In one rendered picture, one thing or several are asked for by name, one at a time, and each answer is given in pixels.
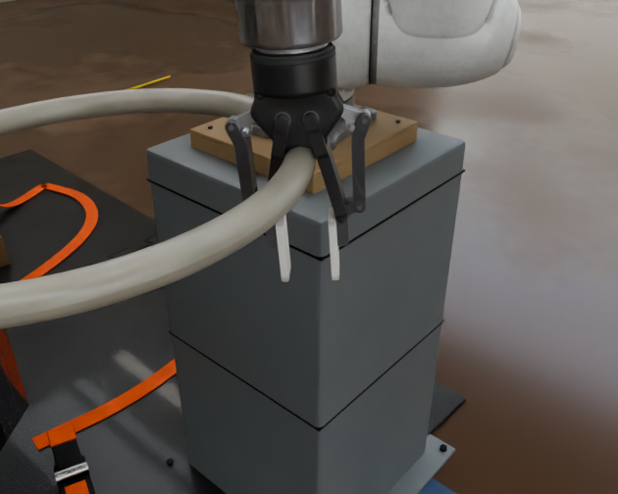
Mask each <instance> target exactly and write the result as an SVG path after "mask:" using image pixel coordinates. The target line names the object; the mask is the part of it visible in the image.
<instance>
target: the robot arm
mask: <svg viewBox="0 0 618 494"><path fill-rule="evenodd" d="M234 4H235V11H236V14H237V20H238V27H239V35H240V42H241V43H242V44H243V45H244V46H246V47H249V48H253V49H252V50H251V52H250V54H249V57H250V65H251V73H252V81H253V90H254V93H247V94H245V95H247V96H251V97H254V100H253V103H252V106H251V109H250V110H248V111H246V112H244V113H242V114H236V113H234V114H231V115H230V117H229V119H228V121H227V123H226V125H225V129H226V132H227V134H228V136H229V137H230V139H231V141H232V144H233V146H234V151H235V157H236V163H237V170H238V176H239V183H240V190H241V196H242V202H243V201H244V200H246V199H247V198H249V197H250V196H251V195H253V194H254V193H255V192H256V191H258V186H257V179H256V172H255V166H254V158H253V151H252V144H251V138H250V135H257V136H262V137H266V138H271V140H272V141H273V146H272V153H271V163H270V170H269V177H268V181H269V180H270V179H271V178H272V177H273V176H274V174H275V173H276V172H277V171H278V169H279V168H280V166H281V165H282V162H283V158H284V154H285V149H292V148H295V147H299V146H300V147H305V148H313V151H314V154H315V157H316V159H317V160H318V164H319V167H320V170H321V173H322V176H323V179H324V182H325V185H326V187H327V191H328V194H329V197H330V200H331V203H332V207H329V218H328V223H329V239H330V253H331V268H332V280H339V252H338V246H347V244H348V242H349V229H348V218H349V216H350V215H352V214H354V213H359V214H360V213H363V212H364V211H365V210H366V187H365V137H366V134H367V132H368V129H369V126H370V123H371V122H373V121H375V120H376V119H377V111H376V110H375V109H372V108H368V107H365V106H363V107H362V106H357V105H354V88H357V87H360V86H364V85H368V84H377V85H386V86H394V87H411V88H436V87H451V86H457V85H463V84H468V83H472V82H475V81H479V80H482V79H485V78H487V77H490V76H492V75H494V74H497V73H498V72H499V71H500V70H501V69H503V68H504V67H506V66H507V65H508V64H509V63H510V61H511V60H512V58H513V55H514V53H515V50H516V47H517V43H518V39H519V34H520V28H521V10H520V6H519V4H518V1H517V0H234ZM254 122H256V123H257V124H258V125H259V126H260V127H259V126H257V125H254V124H253V123H254ZM350 134H351V153H352V187H353V196H350V197H347V198H346V197H345V193H344V190H343V187H342V184H341V180H340V177H339V174H338V171H337V167H336V164H335V159H334V156H333V152H332V151H333V150H334V149H335V147H336V146H337V144H338V143H339V142H340V141H342V140H343V139H345V138H346V137H347V136H349V135H350ZM266 237H267V245H268V246H269V248H270V249H273V248H278V250H279V259H280V268H281V277H282V282H288V281H289V275H290V268H291V264H290V255H289V245H288V235H287V225H286V216H284V217H283V218H281V219H280V220H279V221H278V222H277V223H276V224H275V225H273V226H272V227H271V228H270V229H268V230H267V231H266Z"/></svg>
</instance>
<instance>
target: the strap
mask: <svg viewBox="0 0 618 494"><path fill-rule="evenodd" d="M44 189H48V190H52V191H56V192H60V193H63V194H66V195H69V196H71V197H73V198H75V199H77V200H78V201H79V202H80V203H81V204H82V206H83V207H84V209H85V212H86V219H85V223H84V225H83V227H82V229H81V230H80V232H79V233H78V234H77V236H76V237H75V238H74V239H73V240H72V241H71V242H70V243H69V244H68V245H67V246H65V247H64V248H63V249H62V250H61V251H60V252H58V253H57V254H56V255H55V256H53V257H52V258H51V259H50V260H48V261H47V262H46V263H44V264H43V265H42V266H40V267H39V268H37V269H36V270H35V271H33V272H31V273H30V274H28V275H27V276H25V277H24V278H22V279H21V280H26V279H31V278H36V277H41V276H43V275H44V274H46V273H47V272H49V271H50V270H52V269H53V268H54V267H56V266H57V265H58V264H59V263H61V262H62V261H63V260H64V259H66V258H67V257H68V256H69V255H70V254H72V253H73V252H74V251H75V250H76V248H77V247H78V246H79V245H81V244H82V243H83V242H84V240H85V239H86V238H87V237H88V236H89V235H90V233H91V232H92V230H93V229H94V228H95V226H96V224H97V221H98V210H97V208H96V206H95V204H94V203H93V201H92V200H91V199H90V198H89V197H87V196H86V195H84V194H83V193H81V192H79V191H76V190H73V189H71V188H67V187H63V186H59V185H55V184H51V183H46V184H44V185H42V184H39V185H37V186H36V187H34V188H33V189H31V190H30V191H29V192H28V193H26V194H25V195H23V196H21V197H20V198H18V199H16V200H14V201H12V202H10V203H7V204H3V205H0V206H1V207H14V206H18V205H20V204H22V203H23V202H25V201H27V200H29V199H30V198H32V197H33V196H35V195H36V194H38V193H39V192H41V191H42V190H44ZM176 373H177V370H176V363H175V359H173V360H172V361H170V362H169V363H168V364H166V365H165V366H164V367H162V368H161V369H160V370H158V371H157V372H155V373H154V374H152V375H151V376H150V377H148V378H147V379H145V380H144V381H142V382H141V383H139V384H138V385H136V386H135V387H134V388H132V389H131V390H129V391H127V392H126V393H124V394H122V395H120V396H119V397H117V398H115V399H113V400H111V401H110V402H108V403H106V404H104V405H102V406H100V407H98V408H96V409H94V410H92V411H90V412H88V413H86V414H84V415H81V416H79V417H77V418H75V419H73V420H70V421H67V422H65V423H63V424H61V425H59V426H57V427H60V426H63V425H66V424H69V423H72V424H73V425H74V429H75V432H78V431H80V430H82V429H85V428H87V427H89V426H91V425H93V424H95V423H97V422H99V421H101V420H103V419H105V418H107V417H109V416H111V415H113V414H115V413H116V412H118V411H120V410H122V409H124V408H125V407H127V406H129V405H130V404H132V403H134V402H135V401H137V400H139V399H140V398H142V397H143V396H145V395H146V394H148V393H149V392H151V391H152V390H154V389H155V388H157V387H158V386H160V385H161V384H163V383H164V382H165V381H167V380H168V379H169V378H171V377H172V376H173V375H175V374H176ZM57 427H55V428H57ZM32 440H33V442H34V444H35V446H36V448H37V450H38V451H39V450H41V449H43V448H45V447H47V446H49V445H50V444H49V440H48V436H47V431H46V432H44V433H42V434H40V435H37V436H35V437H33V438H32Z"/></svg>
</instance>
